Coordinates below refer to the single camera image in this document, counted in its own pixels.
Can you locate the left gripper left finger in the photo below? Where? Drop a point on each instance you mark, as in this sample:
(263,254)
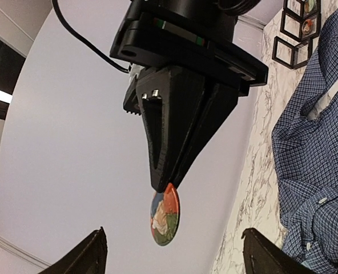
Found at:
(89,256)

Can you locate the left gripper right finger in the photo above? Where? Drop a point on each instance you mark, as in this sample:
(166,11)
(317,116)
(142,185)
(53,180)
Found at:
(261,256)

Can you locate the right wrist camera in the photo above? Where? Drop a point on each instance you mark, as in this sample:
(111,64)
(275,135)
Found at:
(130,103)

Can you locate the blue checked button shirt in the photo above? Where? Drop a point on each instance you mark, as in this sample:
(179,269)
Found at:
(305,152)

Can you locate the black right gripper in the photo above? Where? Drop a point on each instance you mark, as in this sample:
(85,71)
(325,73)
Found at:
(196,35)

